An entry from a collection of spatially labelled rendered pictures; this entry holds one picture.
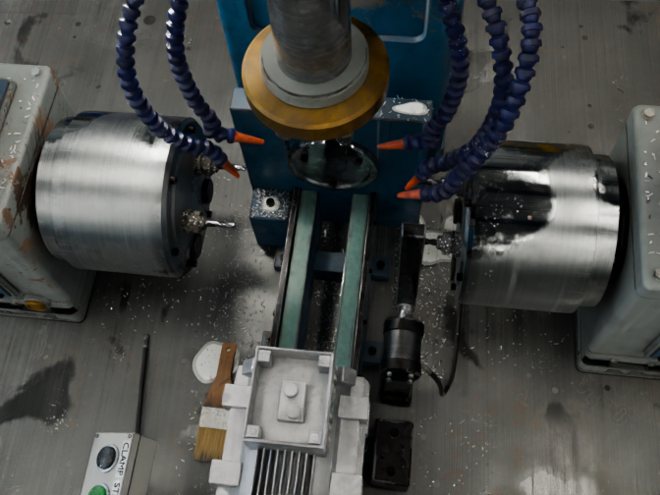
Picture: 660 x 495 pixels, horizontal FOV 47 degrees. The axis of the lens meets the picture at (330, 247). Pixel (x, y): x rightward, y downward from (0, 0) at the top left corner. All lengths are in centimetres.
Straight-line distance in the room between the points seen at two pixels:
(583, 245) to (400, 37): 40
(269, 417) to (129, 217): 35
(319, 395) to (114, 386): 50
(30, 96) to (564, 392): 97
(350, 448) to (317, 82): 47
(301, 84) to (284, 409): 40
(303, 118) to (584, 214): 40
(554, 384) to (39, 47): 126
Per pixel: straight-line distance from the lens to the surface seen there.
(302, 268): 126
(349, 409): 102
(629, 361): 132
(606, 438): 135
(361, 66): 91
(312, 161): 123
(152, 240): 112
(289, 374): 100
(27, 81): 126
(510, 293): 110
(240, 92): 117
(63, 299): 136
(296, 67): 88
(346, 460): 102
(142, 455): 107
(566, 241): 106
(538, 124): 157
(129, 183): 111
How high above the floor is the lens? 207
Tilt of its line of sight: 65 degrees down
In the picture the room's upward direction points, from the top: 7 degrees counter-clockwise
